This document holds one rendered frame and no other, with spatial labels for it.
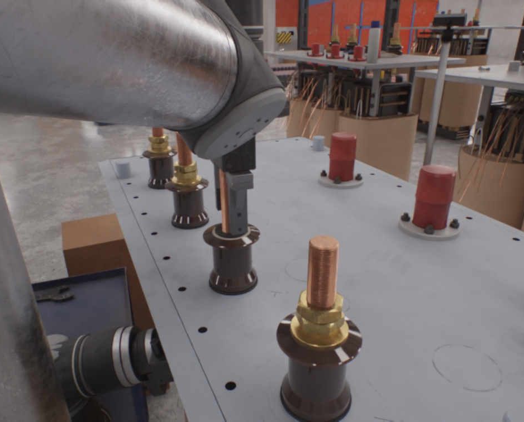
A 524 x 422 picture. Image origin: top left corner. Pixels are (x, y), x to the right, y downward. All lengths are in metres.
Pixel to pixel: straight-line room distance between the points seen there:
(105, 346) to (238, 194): 0.38
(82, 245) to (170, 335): 1.34
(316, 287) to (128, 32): 0.31
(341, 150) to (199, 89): 0.87
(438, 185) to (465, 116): 6.80
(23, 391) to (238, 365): 0.28
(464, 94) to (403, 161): 4.28
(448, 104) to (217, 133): 7.28
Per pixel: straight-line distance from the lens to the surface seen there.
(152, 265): 0.81
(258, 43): 0.60
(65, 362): 0.84
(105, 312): 1.58
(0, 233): 0.61
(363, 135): 3.14
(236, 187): 0.58
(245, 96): 0.37
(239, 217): 0.62
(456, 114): 7.60
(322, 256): 0.42
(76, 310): 1.63
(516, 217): 2.47
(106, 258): 1.97
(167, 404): 2.42
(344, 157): 1.16
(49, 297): 1.71
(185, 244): 0.87
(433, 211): 0.93
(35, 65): 0.19
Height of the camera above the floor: 1.77
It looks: 24 degrees down
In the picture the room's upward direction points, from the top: straight up
